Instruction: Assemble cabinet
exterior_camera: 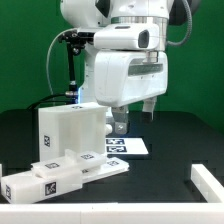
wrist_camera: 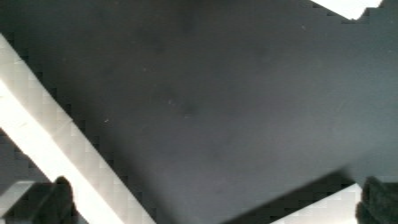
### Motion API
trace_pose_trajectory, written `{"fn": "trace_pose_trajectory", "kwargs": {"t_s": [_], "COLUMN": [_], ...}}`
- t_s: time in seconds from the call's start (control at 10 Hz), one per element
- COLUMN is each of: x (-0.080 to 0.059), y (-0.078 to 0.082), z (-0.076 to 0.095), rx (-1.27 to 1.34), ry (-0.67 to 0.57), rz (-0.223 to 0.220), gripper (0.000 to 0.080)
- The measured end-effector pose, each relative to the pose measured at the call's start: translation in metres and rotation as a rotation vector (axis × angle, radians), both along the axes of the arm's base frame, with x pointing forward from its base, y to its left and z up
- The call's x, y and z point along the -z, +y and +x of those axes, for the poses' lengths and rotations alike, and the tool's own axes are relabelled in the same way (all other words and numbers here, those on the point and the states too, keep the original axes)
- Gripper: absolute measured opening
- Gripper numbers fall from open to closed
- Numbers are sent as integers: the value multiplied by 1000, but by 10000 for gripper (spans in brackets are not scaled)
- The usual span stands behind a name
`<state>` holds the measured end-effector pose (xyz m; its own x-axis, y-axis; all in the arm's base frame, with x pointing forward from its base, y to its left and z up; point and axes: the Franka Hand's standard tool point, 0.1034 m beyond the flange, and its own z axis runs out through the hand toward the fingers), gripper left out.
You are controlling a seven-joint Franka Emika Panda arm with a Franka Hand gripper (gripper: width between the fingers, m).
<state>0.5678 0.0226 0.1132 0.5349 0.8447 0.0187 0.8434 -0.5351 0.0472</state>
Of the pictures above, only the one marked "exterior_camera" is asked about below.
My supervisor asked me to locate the white workspace fence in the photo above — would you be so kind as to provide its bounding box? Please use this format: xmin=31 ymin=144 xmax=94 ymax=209
xmin=0 ymin=164 xmax=224 ymax=224

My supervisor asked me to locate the long white cabinet top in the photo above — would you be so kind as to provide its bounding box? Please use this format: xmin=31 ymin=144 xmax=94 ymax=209
xmin=1 ymin=171 xmax=83 ymax=204

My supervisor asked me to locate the grey camera cable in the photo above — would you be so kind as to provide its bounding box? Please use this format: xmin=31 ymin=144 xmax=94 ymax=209
xmin=45 ymin=27 xmax=78 ymax=97

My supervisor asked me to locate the black camera stand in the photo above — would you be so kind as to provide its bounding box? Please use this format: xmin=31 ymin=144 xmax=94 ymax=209
xmin=58 ymin=29 xmax=94 ymax=104

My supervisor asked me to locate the small white cabinet door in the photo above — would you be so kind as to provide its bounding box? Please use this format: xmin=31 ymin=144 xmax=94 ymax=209
xmin=32 ymin=149 xmax=106 ymax=179

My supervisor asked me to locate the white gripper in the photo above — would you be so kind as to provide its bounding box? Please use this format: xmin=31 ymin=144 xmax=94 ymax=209
xmin=94 ymin=50 xmax=168 ymax=134

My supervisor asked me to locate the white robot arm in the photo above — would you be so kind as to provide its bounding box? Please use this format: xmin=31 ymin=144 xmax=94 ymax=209
xmin=60 ymin=0 xmax=201 ymax=134

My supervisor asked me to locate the white base tag plate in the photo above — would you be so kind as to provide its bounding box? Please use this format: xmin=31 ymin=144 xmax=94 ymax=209
xmin=105 ymin=138 xmax=148 ymax=155

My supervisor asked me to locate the white cabinet body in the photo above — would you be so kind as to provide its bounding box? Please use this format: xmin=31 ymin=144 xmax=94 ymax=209
xmin=38 ymin=102 xmax=112 ymax=161

